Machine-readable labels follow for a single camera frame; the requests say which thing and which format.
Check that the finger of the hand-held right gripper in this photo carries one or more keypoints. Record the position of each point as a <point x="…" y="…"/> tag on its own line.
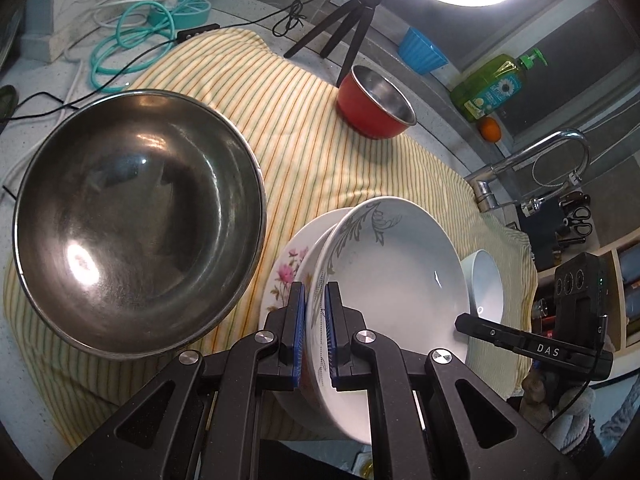
<point x="492" y="332"/>

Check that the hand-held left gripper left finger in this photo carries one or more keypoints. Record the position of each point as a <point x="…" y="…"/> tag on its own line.
<point x="299" y="335"/>

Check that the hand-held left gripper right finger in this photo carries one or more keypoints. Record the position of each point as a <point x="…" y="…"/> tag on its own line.
<point x="331" y="335"/>

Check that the pink floral plate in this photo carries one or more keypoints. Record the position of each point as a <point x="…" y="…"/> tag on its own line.
<point x="285" y="290"/>

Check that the white ceramic bowl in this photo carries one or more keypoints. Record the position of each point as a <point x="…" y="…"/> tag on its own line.
<point x="485" y="285"/>

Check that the grey leaf print plate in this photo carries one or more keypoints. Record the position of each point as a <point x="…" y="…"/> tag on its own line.
<point x="400" y="280"/>

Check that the large stainless steel bowl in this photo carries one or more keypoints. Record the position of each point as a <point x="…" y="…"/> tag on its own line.
<point x="140" y="220"/>

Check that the red steel bowl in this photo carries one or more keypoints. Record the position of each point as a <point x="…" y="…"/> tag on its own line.
<point x="365" y="115"/>

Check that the person's right forearm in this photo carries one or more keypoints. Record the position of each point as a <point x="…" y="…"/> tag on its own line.
<point x="575" y="422"/>

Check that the person's right hand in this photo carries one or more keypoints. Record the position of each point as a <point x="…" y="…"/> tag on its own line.
<point x="537" y="387"/>

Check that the dark knife block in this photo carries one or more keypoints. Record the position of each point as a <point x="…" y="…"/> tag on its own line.
<point x="537" y="225"/>

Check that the chrome kitchen faucet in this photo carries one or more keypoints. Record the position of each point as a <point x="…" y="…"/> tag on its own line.
<point x="505" y="162"/>

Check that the yellow striped cloth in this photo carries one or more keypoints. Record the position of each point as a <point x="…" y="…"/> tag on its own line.
<point x="310" y="135"/>

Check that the orange fruit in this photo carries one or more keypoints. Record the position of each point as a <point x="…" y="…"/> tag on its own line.
<point x="490" y="130"/>

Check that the green dish soap bottle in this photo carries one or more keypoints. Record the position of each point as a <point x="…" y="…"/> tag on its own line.
<point x="490" y="90"/>

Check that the window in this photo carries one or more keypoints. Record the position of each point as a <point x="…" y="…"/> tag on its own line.
<point x="575" y="35"/>

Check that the blue ribbed plastic cup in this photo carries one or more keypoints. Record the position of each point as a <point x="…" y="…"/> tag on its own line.
<point x="422" y="52"/>

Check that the black tripod stand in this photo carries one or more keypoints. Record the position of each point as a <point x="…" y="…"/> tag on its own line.
<point x="350" y="35"/>

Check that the teal round disc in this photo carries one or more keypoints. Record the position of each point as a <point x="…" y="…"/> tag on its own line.
<point x="192" y="10"/>

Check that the dark green round stand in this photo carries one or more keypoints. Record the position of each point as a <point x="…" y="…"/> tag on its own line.
<point x="6" y="102"/>

